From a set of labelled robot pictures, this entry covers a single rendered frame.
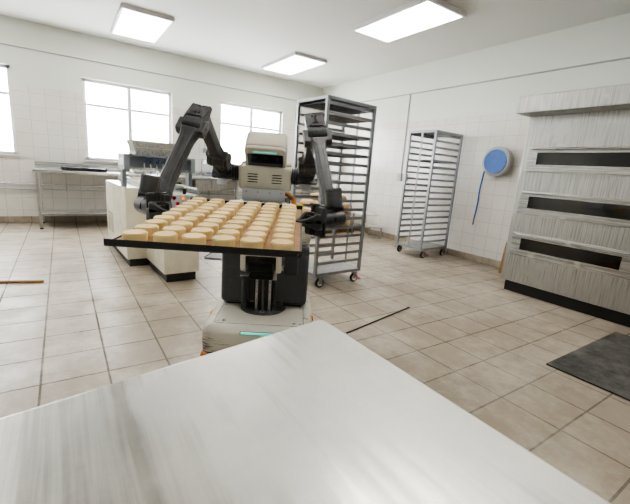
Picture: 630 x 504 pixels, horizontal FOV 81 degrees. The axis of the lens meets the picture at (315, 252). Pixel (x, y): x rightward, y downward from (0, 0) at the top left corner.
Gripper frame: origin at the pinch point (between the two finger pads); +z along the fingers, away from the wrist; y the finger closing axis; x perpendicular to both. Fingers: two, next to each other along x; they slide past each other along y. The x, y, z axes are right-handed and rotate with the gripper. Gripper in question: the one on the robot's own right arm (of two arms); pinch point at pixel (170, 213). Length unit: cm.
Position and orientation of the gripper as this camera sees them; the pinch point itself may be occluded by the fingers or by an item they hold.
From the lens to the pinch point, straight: 118.3
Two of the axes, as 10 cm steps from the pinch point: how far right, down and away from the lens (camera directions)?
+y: 0.8, -9.7, -2.5
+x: 6.9, -1.2, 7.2
